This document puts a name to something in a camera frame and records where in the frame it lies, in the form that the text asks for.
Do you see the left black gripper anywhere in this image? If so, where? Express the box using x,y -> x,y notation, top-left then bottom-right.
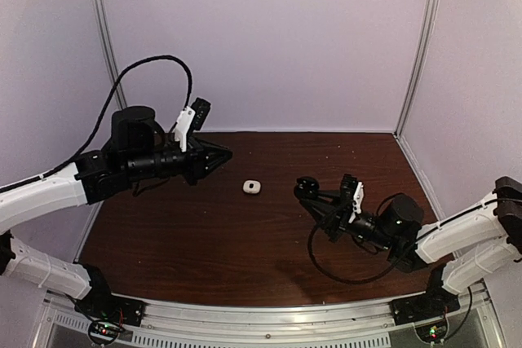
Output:
124,134 -> 232,185

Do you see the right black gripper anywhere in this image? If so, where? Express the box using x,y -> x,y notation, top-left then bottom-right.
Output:
301,189 -> 396,252

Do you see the black round earbud case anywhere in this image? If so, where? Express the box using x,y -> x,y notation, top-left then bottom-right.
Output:
294,176 -> 320,200

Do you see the white earbud charging case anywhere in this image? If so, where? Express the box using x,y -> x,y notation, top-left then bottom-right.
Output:
242,180 -> 262,195

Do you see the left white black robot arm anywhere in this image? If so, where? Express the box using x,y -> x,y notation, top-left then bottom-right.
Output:
1,99 -> 232,319

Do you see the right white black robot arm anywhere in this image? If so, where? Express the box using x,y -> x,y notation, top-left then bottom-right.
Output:
294,174 -> 521,317

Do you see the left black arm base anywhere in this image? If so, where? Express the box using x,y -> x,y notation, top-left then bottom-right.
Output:
69,263 -> 146,347

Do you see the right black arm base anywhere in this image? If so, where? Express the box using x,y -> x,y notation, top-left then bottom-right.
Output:
390,265 -> 473,346

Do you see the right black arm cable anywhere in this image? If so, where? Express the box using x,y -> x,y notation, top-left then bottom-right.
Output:
307,209 -> 403,284

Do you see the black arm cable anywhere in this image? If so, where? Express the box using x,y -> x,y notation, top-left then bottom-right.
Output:
307,209 -> 403,284
0,54 -> 193,190

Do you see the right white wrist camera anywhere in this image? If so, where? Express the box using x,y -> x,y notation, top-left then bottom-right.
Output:
340,174 -> 364,214

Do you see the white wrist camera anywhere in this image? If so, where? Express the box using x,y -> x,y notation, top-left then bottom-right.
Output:
340,174 -> 364,214
170,98 -> 211,152

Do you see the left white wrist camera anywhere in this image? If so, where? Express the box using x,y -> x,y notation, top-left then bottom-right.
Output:
170,98 -> 211,152

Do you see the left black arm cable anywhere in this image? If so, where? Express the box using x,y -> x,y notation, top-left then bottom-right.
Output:
0,54 -> 193,190

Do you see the aluminium front rail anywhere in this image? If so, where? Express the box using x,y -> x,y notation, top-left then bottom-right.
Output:
38,290 -> 501,348

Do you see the left aluminium frame post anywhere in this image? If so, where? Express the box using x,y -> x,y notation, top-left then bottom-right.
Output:
92,0 -> 119,86

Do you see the aluminium frame post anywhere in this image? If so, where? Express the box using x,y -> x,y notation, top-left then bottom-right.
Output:
394,0 -> 440,139
92,0 -> 119,86

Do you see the right aluminium frame post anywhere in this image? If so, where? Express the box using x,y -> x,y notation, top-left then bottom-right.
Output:
394,0 -> 440,139

